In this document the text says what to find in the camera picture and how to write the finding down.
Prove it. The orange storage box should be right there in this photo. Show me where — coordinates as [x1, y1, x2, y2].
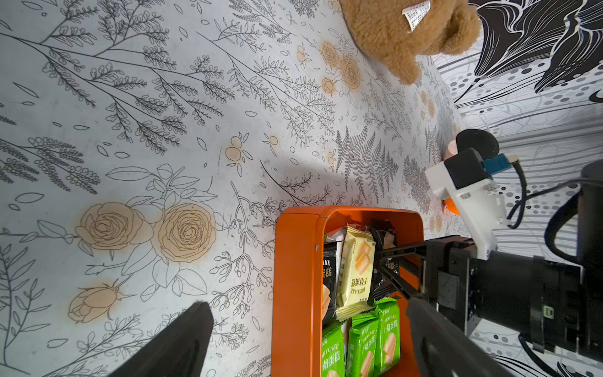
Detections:
[271, 206, 424, 376]

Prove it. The yellow cookie packet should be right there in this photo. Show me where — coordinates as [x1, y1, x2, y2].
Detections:
[335, 226, 376, 322]

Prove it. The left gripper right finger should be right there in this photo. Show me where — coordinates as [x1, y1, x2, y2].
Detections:
[406, 298, 510, 377]

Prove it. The black cookie packet left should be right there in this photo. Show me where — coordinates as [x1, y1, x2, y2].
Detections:
[321, 242, 339, 328]

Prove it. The brown teddy bear plush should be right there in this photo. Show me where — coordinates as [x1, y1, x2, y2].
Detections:
[340, 0, 482, 85]

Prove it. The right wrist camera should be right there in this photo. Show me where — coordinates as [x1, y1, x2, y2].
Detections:
[425, 154, 518, 260]

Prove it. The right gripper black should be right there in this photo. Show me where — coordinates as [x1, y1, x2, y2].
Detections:
[374, 236, 480, 335]

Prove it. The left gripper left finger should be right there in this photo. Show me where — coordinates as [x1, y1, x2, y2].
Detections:
[110, 302, 214, 377]

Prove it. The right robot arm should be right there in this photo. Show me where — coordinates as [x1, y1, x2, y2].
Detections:
[375, 154, 602, 361]

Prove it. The green cookie packet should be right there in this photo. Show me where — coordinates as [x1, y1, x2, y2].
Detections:
[373, 298, 400, 376]
[345, 313, 378, 377]
[320, 322, 345, 377]

